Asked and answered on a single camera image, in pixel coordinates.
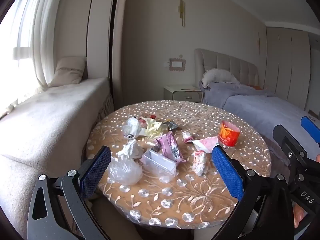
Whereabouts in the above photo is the clear plastic box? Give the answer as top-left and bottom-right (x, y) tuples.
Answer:
(141, 149), (177, 178)

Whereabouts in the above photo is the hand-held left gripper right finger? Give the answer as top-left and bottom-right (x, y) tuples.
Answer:
(211, 145), (296, 240)

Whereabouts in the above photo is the beige wardrobe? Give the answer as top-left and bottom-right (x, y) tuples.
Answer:
(265, 26), (312, 112)

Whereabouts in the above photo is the beige padded headboard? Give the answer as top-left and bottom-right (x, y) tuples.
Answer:
(194, 48), (259, 88)

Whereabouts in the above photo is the beige cushion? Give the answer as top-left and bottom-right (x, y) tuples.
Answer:
(50, 56), (87, 85)

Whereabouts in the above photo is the embroidered beige tablecloth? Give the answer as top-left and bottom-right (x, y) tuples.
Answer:
(86, 100), (272, 230)

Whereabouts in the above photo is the crumpled clear plastic bag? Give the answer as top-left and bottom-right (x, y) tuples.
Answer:
(108, 156), (143, 185)

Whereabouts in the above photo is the red white crumpled wrapper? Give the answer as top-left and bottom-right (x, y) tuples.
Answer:
(192, 150), (209, 176)

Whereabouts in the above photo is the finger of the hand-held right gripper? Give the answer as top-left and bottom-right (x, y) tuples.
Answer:
(301, 116), (320, 145)
(273, 124), (308, 171)

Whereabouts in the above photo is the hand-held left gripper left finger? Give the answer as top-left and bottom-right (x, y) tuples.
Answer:
(27, 145), (112, 240)

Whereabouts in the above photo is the black silver wrapper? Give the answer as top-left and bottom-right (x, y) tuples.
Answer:
(164, 120), (182, 132)

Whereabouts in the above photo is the pink framed wall switch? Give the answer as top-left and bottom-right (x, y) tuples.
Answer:
(169, 57), (185, 72)

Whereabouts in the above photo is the red snack wrapper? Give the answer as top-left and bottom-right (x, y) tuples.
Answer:
(139, 114), (157, 124)

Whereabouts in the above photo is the white nightstand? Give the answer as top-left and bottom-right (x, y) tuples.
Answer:
(164, 84), (204, 103)

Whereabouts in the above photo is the crumpled white tissue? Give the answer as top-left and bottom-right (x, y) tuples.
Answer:
(117, 140), (143, 159)

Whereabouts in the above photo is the white fluffy pillow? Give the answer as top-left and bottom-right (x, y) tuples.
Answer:
(201, 69), (240, 88)

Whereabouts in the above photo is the sheer white curtain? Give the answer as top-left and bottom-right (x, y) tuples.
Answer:
(0, 0), (69, 120)

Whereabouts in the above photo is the pink snack packet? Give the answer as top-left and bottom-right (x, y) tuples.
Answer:
(155, 132), (186, 164)

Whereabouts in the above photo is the pink white wrapper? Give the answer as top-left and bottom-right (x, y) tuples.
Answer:
(187, 137), (220, 153)

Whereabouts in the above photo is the orange paper cup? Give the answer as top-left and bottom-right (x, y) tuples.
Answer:
(218, 121), (241, 147)

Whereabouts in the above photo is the white plastic bag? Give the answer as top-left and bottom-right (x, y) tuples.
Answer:
(122, 117), (142, 139)

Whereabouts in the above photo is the crumpled yellow paper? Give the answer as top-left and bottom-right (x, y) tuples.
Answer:
(140, 117), (169, 139)

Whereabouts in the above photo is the person's right hand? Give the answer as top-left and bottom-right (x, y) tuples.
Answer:
(293, 202), (308, 229)

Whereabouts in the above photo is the purple blanket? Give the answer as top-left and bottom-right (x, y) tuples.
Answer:
(199, 81), (320, 170)

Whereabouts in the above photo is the beige window seat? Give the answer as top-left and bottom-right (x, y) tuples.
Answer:
(0, 77), (114, 240)

